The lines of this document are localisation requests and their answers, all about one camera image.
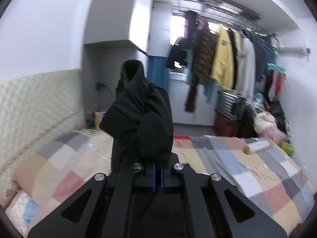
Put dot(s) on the green plastic stool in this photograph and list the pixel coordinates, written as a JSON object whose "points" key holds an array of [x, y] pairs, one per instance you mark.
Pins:
{"points": [[288, 148]]}

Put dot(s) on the cream quilted headboard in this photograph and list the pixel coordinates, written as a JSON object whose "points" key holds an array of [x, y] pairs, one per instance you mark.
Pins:
{"points": [[34, 110]]}

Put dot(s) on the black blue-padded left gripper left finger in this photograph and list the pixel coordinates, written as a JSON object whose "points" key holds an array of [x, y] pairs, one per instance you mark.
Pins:
{"points": [[102, 207]]}

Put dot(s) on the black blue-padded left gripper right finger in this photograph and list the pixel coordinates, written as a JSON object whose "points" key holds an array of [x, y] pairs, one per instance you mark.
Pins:
{"points": [[210, 206]]}

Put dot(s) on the blue curtain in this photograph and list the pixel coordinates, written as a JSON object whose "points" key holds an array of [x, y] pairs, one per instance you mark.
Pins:
{"points": [[157, 72]]}

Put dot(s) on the grey ribbed suitcase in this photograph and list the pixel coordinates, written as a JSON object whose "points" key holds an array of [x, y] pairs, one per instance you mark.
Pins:
{"points": [[230, 105]]}

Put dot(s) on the white wall air conditioner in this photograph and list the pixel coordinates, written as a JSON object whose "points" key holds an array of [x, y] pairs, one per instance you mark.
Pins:
{"points": [[294, 50]]}

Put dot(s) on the white cylindrical roll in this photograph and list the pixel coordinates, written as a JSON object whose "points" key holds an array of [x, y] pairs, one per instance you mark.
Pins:
{"points": [[256, 146]]}

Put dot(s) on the cream plush pile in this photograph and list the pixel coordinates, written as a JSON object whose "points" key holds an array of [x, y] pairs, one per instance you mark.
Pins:
{"points": [[263, 122]]}

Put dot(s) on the patchwork bed quilt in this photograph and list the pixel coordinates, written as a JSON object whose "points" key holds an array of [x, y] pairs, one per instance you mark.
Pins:
{"points": [[269, 178]]}

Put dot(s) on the bedside bottles cluster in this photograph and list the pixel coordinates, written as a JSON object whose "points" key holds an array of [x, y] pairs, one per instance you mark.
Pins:
{"points": [[94, 118]]}

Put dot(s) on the white hooded sweatshirt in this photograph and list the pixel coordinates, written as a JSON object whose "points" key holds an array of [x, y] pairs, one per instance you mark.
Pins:
{"points": [[245, 84]]}

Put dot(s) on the black puffer jacket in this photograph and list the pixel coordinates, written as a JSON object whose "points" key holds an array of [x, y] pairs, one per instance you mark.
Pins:
{"points": [[139, 120]]}

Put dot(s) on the black hanging jacket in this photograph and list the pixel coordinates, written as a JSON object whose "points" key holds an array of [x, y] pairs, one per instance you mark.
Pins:
{"points": [[178, 53]]}

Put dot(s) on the dark grey hanging coat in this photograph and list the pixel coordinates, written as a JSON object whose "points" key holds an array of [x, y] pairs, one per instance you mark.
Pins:
{"points": [[260, 60]]}

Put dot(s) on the metal ceiling clothes rack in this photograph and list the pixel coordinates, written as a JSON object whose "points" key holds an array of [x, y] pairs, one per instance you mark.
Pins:
{"points": [[228, 13]]}

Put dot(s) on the grey wall cabinet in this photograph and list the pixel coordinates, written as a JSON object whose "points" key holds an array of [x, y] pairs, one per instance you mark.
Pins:
{"points": [[119, 23]]}

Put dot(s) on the green sock drying hanger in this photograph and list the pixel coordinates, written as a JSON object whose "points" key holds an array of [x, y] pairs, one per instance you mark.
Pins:
{"points": [[274, 67]]}

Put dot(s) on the yellow fleece jacket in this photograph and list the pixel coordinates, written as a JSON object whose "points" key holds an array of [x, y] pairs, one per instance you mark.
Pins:
{"points": [[223, 63]]}

